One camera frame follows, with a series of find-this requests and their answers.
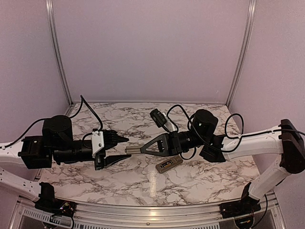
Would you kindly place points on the left aluminium corner post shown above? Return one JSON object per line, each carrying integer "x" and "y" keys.
{"x": 57, "y": 52}

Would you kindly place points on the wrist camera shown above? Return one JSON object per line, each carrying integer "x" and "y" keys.
{"x": 162, "y": 121}
{"x": 101, "y": 139}

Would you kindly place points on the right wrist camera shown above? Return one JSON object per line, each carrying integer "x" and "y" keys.
{"x": 162, "y": 121}

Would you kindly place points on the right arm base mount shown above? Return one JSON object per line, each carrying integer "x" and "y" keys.
{"x": 245, "y": 205}

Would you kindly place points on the right aluminium corner post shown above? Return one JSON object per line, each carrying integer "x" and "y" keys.
{"x": 243, "y": 51}

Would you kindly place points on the aluminium corner post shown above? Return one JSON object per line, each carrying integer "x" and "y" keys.
{"x": 57, "y": 52}
{"x": 243, "y": 51}

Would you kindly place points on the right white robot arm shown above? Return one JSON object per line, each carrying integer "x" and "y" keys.
{"x": 283, "y": 140}

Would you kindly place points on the grey battery compartment cover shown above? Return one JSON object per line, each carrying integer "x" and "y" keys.
{"x": 130, "y": 150}

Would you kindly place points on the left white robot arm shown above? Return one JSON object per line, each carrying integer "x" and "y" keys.
{"x": 55, "y": 144}

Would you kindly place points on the grey white remote control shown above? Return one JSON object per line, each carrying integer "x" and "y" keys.
{"x": 169, "y": 164}

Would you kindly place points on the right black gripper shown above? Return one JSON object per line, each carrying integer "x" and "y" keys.
{"x": 170, "y": 144}

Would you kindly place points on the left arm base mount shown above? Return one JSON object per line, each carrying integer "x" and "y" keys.
{"x": 53, "y": 205}

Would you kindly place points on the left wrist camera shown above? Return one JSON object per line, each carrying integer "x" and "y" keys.
{"x": 101, "y": 139}

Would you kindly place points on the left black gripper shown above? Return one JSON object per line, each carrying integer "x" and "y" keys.
{"x": 109, "y": 160}

